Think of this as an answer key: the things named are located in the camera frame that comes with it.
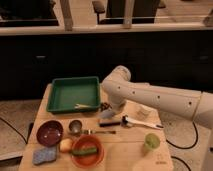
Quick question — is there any pale towel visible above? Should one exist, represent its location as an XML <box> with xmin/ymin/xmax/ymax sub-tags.
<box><xmin>100</xmin><ymin>109</ymin><xmax>116</xmax><ymax>119</ymax></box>

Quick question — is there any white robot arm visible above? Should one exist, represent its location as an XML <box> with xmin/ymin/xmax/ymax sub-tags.
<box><xmin>102</xmin><ymin>66</ymin><xmax>213</xmax><ymax>171</ymax></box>

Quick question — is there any pale object in tray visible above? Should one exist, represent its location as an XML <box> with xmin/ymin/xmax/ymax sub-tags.
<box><xmin>74</xmin><ymin>104</ymin><xmax>91</xmax><ymax>109</ymax></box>

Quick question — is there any green plastic tray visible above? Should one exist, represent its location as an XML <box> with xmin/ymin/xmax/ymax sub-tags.
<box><xmin>46</xmin><ymin>76</ymin><xmax>101</xmax><ymax>114</ymax></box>

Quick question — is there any dark grape bunch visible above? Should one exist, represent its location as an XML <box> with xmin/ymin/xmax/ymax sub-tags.
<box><xmin>100</xmin><ymin>102</ymin><xmax>111</xmax><ymax>111</ymax></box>

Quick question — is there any clear crumpled plastic piece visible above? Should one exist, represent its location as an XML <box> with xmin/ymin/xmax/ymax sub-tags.
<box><xmin>137</xmin><ymin>105</ymin><xmax>151</xmax><ymax>119</ymax></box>

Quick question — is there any metal spoon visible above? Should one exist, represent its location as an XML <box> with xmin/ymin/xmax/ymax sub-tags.
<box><xmin>81</xmin><ymin>130</ymin><xmax>116</xmax><ymax>135</ymax></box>

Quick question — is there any small metal cup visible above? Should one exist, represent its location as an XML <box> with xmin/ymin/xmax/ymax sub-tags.
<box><xmin>69</xmin><ymin>120</ymin><xmax>82</xmax><ymax>135</ymax></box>

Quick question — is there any green plastic cup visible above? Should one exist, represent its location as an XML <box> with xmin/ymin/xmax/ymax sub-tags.
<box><xmin>144</xmin><ymin>133</ymin><xmax>160</xmax><ymax>151</ymax></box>

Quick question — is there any green cucumber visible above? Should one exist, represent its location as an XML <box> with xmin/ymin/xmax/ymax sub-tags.
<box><xmin>71</xmin><ymin>148</ymin><xmax>98</xmax><ymax>156</ymax></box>

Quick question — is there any yellow potato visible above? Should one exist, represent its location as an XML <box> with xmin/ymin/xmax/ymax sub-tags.
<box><xmin>59</xmin><ymin>138</ymin><xmax>73</xmax><ymax>153</ymax></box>

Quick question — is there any orange bowl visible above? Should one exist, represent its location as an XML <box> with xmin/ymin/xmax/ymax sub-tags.
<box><xmin>70</xmin><ymin>135</ymin><xmax>104</xmax><ymax>169</ymax></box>

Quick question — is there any maroon bowl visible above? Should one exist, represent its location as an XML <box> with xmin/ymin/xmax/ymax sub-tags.
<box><xmin>36</xmin><ymin>120</ymin><xmax>63</xmax><ymax>147</ymax></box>

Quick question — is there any blue sponge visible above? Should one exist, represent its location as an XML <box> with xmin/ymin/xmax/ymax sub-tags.
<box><xmin>32</xmin><ymin>147</ymin><xmax>57</xmax><ymax>165</ymax></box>

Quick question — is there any white handled brush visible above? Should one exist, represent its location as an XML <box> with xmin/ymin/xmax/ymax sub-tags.
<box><xmin>122</xmin><ymin>115</ymin><xmax>163</xmax><ymax>129</ymax></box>

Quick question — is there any black floor cable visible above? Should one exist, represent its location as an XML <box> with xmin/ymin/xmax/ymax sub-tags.
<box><xmin>165</xmin><ymin>121</ymin><xmax>200</xmax><ymax>171</ymax></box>

